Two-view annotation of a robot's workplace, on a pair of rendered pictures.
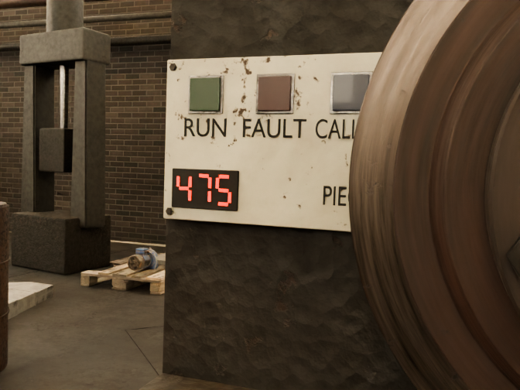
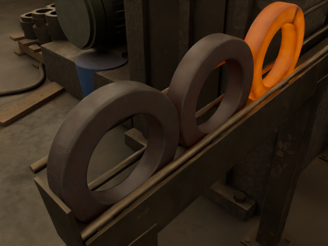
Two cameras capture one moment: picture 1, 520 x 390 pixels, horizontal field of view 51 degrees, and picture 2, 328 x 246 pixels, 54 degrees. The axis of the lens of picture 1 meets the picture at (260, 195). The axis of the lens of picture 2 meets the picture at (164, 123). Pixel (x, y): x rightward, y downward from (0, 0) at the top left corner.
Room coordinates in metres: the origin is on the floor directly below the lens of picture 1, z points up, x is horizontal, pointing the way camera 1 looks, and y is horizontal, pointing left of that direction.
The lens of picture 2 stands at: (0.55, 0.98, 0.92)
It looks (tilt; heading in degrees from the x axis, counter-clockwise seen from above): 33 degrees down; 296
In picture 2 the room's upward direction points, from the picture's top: 1 degrees counter-clockwise
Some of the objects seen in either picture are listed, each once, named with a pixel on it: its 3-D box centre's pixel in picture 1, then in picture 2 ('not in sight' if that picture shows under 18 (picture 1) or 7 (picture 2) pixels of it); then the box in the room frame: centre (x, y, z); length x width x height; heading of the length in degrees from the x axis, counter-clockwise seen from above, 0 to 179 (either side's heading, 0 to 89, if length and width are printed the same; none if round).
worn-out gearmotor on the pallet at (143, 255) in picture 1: (148, 258); not in sight; (4.96, 0.99, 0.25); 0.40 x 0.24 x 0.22; 161
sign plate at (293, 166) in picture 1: (275, 141); not in sight; (0.59, -0.02, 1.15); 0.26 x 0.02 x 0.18; 71
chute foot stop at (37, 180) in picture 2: not in sight; (64, 224); (0.77, 0.81, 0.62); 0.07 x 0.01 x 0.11; 161
